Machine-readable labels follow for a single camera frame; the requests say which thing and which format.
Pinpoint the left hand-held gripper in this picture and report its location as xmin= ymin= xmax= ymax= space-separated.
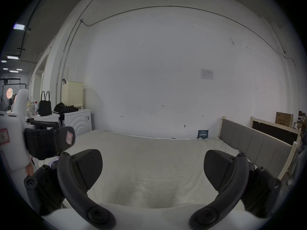
xmin=0 ymin=88 xmax=76 ymax=177

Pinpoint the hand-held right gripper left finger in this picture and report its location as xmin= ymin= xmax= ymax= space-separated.
xmin=24 ymin=149 xmax=117 ymax=230

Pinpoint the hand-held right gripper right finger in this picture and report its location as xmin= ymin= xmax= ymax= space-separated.
xmin=188 ymin=149 xmax=283 ymax=228

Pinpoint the white washing machine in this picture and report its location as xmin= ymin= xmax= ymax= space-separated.
xmin=54 ymin=102 xmax=93 ymax=136

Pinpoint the white table with black bag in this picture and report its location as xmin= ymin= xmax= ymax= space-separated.
xmin=24 ymin=91 xmax=61 ymax=129

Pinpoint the cream perforated panel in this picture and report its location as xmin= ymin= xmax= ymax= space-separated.
xmin=62 ymin=79 xmax=84 ymax=110

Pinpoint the grey padded headboard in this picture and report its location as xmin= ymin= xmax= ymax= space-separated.
xmin=219 ymin=116 xmax=301 ymax=180

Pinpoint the bed with white sheet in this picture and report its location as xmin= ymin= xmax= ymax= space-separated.
xmin=31 ymin=129 xmax=253 ymax=213

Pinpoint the brown carton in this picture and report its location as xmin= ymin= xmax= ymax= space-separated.
xmin=276 ymin=112 xmax=294 ymax=129

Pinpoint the white paper notice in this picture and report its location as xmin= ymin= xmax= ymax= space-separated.
xmin=200 ymin=68 xmax=214 ymax=81

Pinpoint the cream bed frame black panel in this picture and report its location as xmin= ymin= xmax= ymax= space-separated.
xmin=250 ymin=116 xmax=302 ymax=146

